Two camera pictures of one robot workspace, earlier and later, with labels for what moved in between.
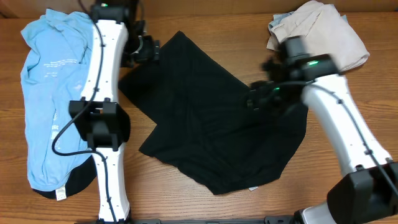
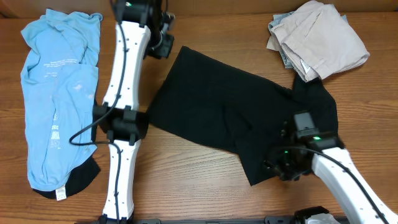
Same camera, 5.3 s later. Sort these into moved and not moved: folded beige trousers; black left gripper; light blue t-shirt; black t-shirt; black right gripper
Moved: black left gripper; black right gripper; black t-shirt
Not moved: folded beige trousers; light blue t-shirt
